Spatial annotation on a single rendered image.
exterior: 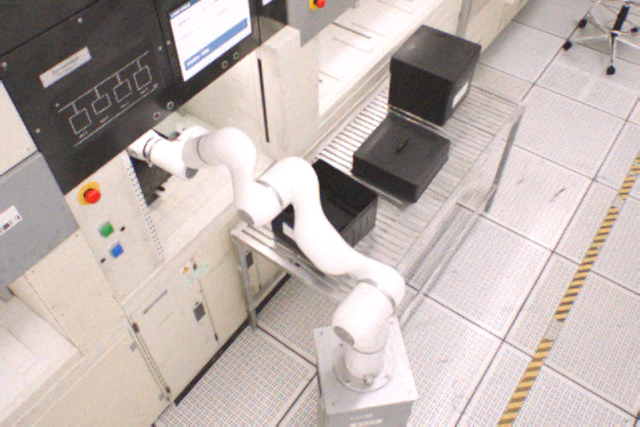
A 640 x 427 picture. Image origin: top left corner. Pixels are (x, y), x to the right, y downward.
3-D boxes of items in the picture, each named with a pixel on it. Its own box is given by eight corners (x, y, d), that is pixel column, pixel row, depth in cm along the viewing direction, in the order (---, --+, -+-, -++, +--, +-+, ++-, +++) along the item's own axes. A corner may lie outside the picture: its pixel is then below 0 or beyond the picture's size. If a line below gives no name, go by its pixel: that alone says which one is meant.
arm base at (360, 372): (401, 387, 176) (408, 360, 162) (339, 397, 175) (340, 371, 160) (386, 329, 189) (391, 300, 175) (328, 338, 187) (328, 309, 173)
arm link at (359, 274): (361, 334, 157) (395, 292, 166) (387, 333, 147) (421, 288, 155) (241, 191, 150) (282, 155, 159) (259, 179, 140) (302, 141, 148)
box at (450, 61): (443, 128, 249) (453, 81, 230) (384, 103, 260) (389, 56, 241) (471, 91, 264) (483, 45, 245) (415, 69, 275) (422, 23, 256)
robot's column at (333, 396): (396, 471, 232) (419, 399, 174) (326, 484, 229) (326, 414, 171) (380, 402, 250) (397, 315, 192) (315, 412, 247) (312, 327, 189)
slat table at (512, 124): (357, 405, 249) (367, 319, 191) (249, 329, 272) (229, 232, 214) (490, 210, 317) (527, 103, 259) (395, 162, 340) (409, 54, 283)
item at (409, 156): (414, 204, 222) (418, 181, 212) (349, 172, 233) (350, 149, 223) (449, 157, 238) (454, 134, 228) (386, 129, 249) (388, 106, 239)
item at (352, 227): (270, 231, 215) (266, 201, 202) (320, 187, 228) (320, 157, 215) (327, 273, 203) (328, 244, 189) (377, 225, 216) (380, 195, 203)
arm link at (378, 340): (396, 331, 168) (405, 287, 150) (358, 380, 159) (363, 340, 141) (362, 308, 173) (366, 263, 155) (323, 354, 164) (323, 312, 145)
